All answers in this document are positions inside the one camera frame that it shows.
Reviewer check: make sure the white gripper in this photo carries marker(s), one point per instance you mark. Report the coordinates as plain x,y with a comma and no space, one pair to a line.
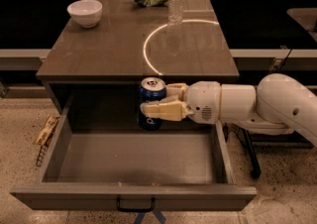
203,101

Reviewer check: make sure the blue pepsi can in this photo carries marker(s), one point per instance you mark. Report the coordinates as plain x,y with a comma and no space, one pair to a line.
150,89

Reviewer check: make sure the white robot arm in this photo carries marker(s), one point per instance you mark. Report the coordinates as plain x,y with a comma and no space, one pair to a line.
278,105

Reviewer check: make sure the open grey top drawer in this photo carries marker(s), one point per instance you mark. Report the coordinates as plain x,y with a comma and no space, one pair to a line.
99,153

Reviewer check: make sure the grey cabinet with countertop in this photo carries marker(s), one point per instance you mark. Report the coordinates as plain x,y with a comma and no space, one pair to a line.
132,42

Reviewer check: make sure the black cylindrical bar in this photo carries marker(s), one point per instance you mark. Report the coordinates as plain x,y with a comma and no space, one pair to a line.
256,169

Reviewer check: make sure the blue tape cross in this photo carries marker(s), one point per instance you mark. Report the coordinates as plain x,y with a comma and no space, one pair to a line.
144,218

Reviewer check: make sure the white ceramic bowl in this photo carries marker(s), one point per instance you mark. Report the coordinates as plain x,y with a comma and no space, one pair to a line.
86,13

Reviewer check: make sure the black drawer handle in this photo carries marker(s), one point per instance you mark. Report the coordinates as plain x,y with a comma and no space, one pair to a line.
135,205

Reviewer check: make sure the black wire basket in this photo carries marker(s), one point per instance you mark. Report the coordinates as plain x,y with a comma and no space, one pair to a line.
41,155

